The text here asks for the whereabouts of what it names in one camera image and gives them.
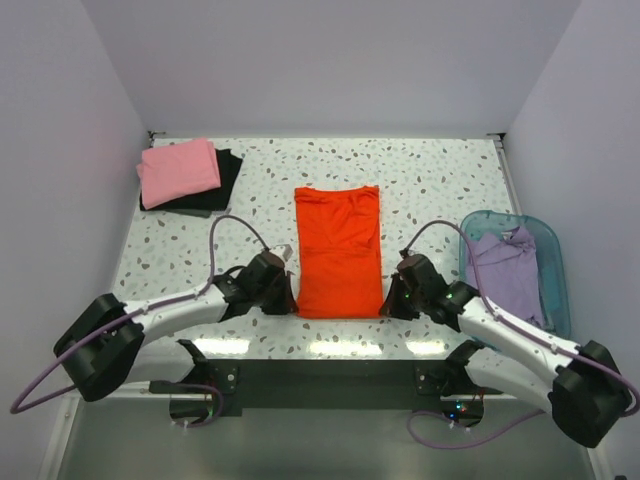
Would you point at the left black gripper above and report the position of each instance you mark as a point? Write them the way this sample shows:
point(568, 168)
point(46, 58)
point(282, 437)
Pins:
point(286, 305)

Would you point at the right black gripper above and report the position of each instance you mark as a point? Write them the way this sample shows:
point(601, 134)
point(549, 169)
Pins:
point(390, 307)

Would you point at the orange t shirt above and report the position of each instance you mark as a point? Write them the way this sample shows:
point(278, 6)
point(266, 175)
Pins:
point(339, 253)

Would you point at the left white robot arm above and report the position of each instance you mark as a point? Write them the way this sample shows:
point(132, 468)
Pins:
point(99, 350)

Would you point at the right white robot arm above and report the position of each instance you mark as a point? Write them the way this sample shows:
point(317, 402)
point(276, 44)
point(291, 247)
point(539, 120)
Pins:
point(579, 386)

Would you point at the lavender t shirt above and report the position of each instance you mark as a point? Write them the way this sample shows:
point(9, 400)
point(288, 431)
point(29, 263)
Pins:
point(509, 273)

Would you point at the folded black t shirt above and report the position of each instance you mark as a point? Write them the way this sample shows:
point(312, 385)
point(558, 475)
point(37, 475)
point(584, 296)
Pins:
point(216, 200)

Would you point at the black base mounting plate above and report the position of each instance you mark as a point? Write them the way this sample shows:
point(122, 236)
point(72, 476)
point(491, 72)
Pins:
point(234, 386)

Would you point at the teal plastic basket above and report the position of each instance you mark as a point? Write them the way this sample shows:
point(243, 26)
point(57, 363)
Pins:
point(551, 278)

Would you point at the folded pink t shirt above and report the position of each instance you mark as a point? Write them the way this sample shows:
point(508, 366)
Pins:
point(170, 172)

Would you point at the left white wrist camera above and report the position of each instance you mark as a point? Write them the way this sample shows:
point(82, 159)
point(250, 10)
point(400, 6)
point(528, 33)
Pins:
point(282, 251)

